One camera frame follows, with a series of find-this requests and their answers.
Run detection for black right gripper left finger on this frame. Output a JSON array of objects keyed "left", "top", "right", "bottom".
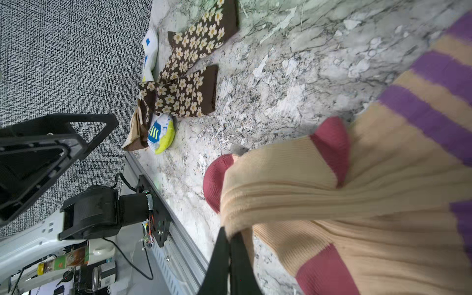
[{"left": 198, "top": 227, "right": 230, "bottom": 295}]

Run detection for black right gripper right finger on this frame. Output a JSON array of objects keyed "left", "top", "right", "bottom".
[{"left": 230, "top": 233, "right": 262, "bottom": 295}]

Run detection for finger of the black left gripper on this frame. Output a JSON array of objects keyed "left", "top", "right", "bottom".
[
  {"left": 1, "top": 134, "right": 88, "bottom": 226},
  {"left": 1, "top": 113, "right": 119, "bottom": 160}
]

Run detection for striped beige maroon sock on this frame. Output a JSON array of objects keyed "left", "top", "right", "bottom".
[{"left": 204, "top": 13, "right": 472, "bottom": 295}]

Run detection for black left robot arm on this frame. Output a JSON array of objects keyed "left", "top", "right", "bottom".
[{"left": 1, "top": 113, "right": 119, "bottom": 284}]

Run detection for white sock blue yellow patches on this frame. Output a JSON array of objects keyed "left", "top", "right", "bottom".
[{"left": 141, "top": 28, "right": 159, "bottom": 82}]

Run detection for brown daisy sock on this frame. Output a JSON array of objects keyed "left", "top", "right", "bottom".
[
  {"left": 138, "top": 65, "right": 218, "bottom": 118},
  {"left": 156, "top": 0, "right": 238, "bottom": 83}
]

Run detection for aluminium front rail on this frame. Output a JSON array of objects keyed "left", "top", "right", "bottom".
[{"left": 125, "top": 152, "right": 208, "bottom": 295}]

